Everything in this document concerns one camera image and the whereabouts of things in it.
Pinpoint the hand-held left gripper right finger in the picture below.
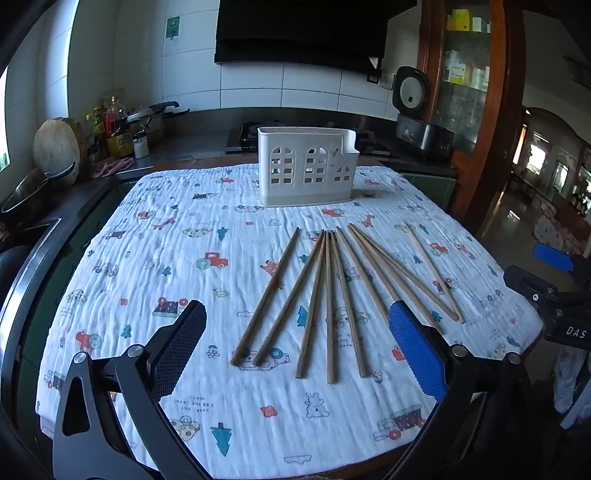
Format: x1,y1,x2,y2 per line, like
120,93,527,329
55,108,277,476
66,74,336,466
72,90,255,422
383,300,550,480

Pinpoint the white printed cloth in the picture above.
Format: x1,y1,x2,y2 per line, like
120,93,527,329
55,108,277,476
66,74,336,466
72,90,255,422
36,164,544,480

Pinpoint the green cabinet door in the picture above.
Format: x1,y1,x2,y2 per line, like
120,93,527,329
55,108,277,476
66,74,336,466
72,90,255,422
401,172,459,209

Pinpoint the black rice cooker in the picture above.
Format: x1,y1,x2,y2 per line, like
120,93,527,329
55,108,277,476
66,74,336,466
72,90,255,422
392,66,456,162

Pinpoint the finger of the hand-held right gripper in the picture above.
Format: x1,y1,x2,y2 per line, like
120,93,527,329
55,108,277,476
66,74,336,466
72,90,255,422
502,265,561,319
532,243,591,278

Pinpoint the pink cloth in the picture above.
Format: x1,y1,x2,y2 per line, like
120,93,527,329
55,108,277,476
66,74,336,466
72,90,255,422
91,157,136,179

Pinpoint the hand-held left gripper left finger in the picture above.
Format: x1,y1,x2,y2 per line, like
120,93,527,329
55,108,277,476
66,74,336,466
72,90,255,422
52,300,213,480

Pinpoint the black range hood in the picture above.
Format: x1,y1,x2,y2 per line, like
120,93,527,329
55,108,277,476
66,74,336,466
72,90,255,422
214,0,389,73

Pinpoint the wooden glass cabinet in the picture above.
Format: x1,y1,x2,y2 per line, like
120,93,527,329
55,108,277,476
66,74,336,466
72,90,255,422
417,0,525,234

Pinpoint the white utensil holder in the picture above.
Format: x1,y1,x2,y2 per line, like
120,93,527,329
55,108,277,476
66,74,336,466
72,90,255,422
257,127,361,208

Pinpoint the metal pot with handle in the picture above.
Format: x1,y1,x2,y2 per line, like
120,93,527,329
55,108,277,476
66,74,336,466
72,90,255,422
126,101,191,145

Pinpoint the black gas stove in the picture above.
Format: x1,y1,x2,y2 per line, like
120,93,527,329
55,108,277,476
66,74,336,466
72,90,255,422
225,121,394,158

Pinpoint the metal wok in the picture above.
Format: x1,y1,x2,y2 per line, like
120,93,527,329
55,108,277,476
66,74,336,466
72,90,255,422
0,161,77,220

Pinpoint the round wooden chopping board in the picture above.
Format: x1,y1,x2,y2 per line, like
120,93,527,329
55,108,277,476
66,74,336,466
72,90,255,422
32,117,88,186

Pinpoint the white patterned round mat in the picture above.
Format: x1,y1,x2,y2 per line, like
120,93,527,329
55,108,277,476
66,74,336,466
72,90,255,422
534,215,565,253

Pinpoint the row of wooden chopsticks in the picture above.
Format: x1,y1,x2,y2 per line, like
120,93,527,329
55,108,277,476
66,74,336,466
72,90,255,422
230,222,466,385

